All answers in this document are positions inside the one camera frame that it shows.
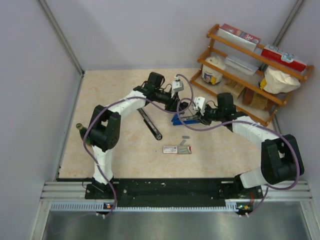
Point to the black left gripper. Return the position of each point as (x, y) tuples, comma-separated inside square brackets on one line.
[(172, 105)]

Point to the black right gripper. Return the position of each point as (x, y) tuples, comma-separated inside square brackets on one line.
[(203, 118)]

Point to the blue black stapler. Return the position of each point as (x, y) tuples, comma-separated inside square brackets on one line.
[(188, 120)]

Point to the red white staple box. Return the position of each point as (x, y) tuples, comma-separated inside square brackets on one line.
[(179, 150)]

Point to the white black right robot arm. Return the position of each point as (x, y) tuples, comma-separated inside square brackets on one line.
[(280, 155)]

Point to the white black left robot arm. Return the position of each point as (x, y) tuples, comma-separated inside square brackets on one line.
[(103, 132)]

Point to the white jar yellow label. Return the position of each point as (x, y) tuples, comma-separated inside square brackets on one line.
[(211, 76)]

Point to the brown paper package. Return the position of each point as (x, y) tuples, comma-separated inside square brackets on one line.
[(257, 101)]

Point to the clear plastic tray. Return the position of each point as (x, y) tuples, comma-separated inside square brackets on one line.
[(241, 65)]

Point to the white paper bag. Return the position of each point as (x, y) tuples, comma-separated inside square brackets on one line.
[(276, 82)]

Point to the red white foil box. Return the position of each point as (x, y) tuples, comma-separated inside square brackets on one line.
[(238, 37)]

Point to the red cling wrap box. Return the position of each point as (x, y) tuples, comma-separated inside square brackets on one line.
[(283, 57)]

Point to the green glass bottle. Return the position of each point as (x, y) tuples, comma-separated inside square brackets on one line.
[(82, 131)]

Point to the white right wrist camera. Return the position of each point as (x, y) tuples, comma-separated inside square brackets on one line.
[(199, 104)]

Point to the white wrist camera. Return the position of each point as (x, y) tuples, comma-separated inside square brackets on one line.
[(199, 104), (176, 86)]

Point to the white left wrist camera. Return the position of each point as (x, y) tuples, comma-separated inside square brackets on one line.
[(176, 86)]

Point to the grey slotted cable duct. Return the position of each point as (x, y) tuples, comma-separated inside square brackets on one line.
[(104, 207)]

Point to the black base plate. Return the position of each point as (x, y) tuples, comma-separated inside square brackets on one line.
[(171, 192)]

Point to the aluminium rail frame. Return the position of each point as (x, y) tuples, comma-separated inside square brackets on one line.
[(75, 191)]

